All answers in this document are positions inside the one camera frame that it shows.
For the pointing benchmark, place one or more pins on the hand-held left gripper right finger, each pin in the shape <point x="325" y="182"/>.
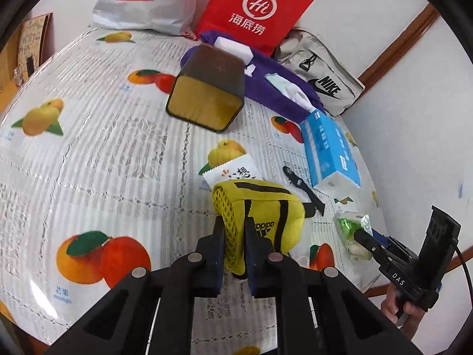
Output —
<point x="255" y="270"/>

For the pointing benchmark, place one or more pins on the red paper bag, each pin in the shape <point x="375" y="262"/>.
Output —
<point x="255" y="14"/>

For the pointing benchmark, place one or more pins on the black sock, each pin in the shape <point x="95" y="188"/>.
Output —
<point x="301" y="186"/>

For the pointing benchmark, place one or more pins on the pale green cloth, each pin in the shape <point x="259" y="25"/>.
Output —
<point x="279" y="82"/>

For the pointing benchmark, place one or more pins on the white snack packet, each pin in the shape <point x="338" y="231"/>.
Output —
<point x="229" y="172"/>

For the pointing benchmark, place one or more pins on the purple fabric storage box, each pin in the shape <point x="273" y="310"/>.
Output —
<point x="266" y="88"/>

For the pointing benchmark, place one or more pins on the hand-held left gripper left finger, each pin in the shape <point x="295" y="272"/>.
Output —
<point x="218" y="259"/>

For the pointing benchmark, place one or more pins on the white foam block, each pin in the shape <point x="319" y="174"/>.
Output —
<point x="234" y="48"/>

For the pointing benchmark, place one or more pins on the brown wooden door frame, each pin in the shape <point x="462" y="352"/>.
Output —
<point x="402" y="40"/>

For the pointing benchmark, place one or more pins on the small green tissue packet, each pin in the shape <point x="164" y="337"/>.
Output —
<point x="349" y="229"/>

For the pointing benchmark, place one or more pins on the small glass bottle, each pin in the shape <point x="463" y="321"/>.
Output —
<point x="17" y="74"/>

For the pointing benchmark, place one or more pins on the black clip stand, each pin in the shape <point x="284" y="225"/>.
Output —
<point x="31" y="66"/>

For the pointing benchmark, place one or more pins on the white plastic shopping bag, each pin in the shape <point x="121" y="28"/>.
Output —
<point x="147" y="11"/>

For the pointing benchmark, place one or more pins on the person's right hand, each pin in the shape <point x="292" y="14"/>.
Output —
<point x="393" y="308"/>

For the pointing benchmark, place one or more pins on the yellow mini duffel bag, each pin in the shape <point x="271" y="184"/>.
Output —
<point x="275" y="210"/>

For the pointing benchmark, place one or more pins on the grey waist bag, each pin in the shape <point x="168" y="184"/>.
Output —
<point x="325" y="74"/>

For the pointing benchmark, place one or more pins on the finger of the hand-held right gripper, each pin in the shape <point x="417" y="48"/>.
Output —
<point x="388" y="242"/>
<point x="367" y="242"/>

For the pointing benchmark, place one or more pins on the patterned notebook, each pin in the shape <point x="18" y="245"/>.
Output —
<point x="35" y="33"/>

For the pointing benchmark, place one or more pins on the small red packet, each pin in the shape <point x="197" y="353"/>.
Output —
<point x="191" y="36"/>

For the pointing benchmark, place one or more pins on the blue tissue pack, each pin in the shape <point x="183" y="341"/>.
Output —
<point x="329" y="151"/>

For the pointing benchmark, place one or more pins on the dark tea tin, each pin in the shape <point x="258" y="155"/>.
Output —
<point x="205" y="88"/>

